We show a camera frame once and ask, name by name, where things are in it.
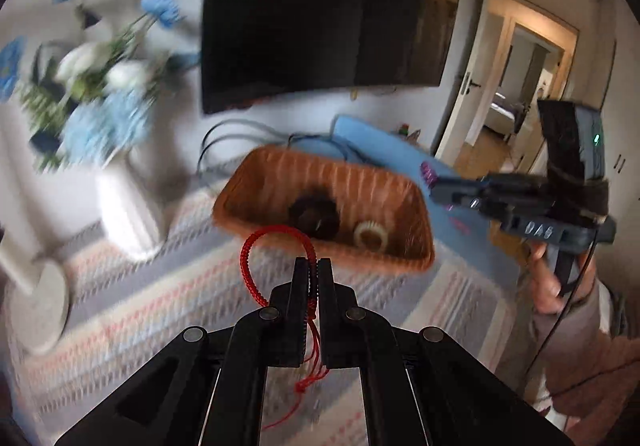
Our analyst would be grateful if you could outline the bed in far room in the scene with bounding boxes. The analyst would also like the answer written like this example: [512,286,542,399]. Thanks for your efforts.
[487,96,516,134]

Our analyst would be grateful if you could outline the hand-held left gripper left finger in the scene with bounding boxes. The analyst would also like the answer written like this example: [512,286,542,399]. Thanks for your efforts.
[52,257,313,446]

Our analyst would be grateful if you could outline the striped woven table mat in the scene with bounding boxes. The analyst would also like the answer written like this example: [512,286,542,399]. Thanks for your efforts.
[10,176,521,446]

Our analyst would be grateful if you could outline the purple spiral hair tie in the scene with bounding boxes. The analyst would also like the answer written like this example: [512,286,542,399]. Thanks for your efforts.
[419,162,442,188]

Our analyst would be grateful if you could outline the white door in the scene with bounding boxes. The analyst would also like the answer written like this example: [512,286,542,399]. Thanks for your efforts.
[435,0,501,167]

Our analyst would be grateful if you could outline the white desk lamp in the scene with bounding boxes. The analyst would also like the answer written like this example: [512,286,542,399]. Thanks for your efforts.
[0,221,71,357]

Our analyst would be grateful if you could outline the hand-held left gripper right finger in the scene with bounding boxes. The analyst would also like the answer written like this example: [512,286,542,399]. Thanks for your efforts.
[316,258,573,446]

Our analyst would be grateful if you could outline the black wall television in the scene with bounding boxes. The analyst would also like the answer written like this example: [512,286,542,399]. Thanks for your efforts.
[200,0,463,116]

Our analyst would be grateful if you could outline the blue and white artificial flowers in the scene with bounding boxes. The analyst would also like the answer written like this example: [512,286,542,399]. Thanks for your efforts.
[0,0,201,172]

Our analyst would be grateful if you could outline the person's right forearm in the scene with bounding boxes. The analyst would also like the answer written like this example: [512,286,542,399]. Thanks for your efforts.
[520,266,640,427]

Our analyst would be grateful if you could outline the person's right hand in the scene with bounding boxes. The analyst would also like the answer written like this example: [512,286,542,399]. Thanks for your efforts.
[527,246,596,314]

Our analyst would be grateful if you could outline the white ribbed vase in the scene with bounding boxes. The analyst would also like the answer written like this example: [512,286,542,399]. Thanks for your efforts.
[92,146,168,262]

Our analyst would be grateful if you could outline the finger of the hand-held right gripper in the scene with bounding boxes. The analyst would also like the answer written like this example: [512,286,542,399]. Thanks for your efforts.
[427,173,488,203]
[447,196,506,222]

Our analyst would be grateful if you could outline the dark power cable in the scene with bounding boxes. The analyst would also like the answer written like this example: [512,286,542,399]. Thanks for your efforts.
[197,118,291,177]

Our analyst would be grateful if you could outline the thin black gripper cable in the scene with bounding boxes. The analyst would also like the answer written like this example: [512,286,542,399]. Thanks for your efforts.
[525,226,601,377]

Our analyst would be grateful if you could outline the red braided string bracelet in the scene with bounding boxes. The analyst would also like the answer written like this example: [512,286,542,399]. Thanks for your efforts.
[240,225,331,429]

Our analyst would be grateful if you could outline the cream scrunchie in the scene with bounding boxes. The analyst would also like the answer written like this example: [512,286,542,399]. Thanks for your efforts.
[352,221,391,252]

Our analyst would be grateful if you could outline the brown wicker basket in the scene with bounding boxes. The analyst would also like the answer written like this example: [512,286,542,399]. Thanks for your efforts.
[212,146,436,274]

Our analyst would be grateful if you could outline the black hair scrunchie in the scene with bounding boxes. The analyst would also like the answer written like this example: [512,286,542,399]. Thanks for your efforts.
[287,196,341,242]

